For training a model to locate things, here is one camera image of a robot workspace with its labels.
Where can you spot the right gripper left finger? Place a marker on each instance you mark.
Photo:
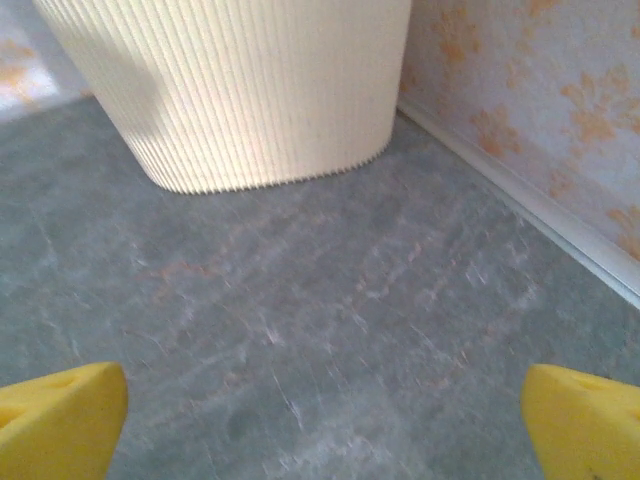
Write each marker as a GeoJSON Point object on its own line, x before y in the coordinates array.
{"type": "Point", "coordinates": [55, 430]}

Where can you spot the aluminium table edge rail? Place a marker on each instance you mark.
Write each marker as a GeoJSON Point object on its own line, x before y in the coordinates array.
{"type": "Point", "coordinates": [525, 200]}

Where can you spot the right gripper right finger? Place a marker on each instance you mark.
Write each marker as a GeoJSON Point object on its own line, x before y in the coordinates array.
{"type": "Point", "coordinates": [590, 430]}

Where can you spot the cream ribbed waste bin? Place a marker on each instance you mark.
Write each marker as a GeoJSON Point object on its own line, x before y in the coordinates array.
{"type": "Point", "coordinates": [240, 90]}

